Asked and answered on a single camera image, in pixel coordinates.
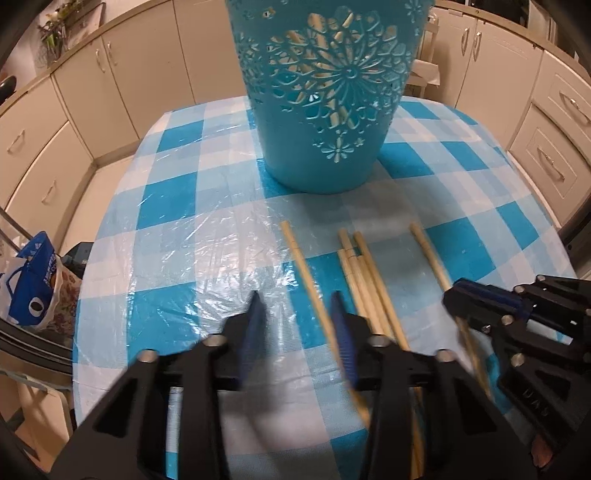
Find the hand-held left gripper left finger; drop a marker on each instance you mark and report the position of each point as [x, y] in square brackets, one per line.
[251, 341]

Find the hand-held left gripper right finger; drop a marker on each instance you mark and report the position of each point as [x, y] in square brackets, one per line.
[344, 341]

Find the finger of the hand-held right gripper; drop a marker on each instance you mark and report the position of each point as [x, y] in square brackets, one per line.
[494, 295]
[535, 369]

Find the blue perforated plastic basket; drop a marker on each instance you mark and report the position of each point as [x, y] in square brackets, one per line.
[295, 129]

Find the blue checkered tablecloth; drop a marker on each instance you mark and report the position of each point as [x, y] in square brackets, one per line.
[184, 240]

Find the floral pattern bag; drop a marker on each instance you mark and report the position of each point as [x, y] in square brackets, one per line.
[68, 300]

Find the dark floor mat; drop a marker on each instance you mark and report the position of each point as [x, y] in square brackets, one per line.
[78, 258]

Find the blue and white shopping bag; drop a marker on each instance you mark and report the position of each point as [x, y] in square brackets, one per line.
[32, 286]

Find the cream kitchen base cabinets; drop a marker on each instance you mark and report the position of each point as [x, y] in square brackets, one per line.
[115, 78]

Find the wall utensil rack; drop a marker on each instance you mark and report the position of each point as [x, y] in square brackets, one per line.
[64, 27]

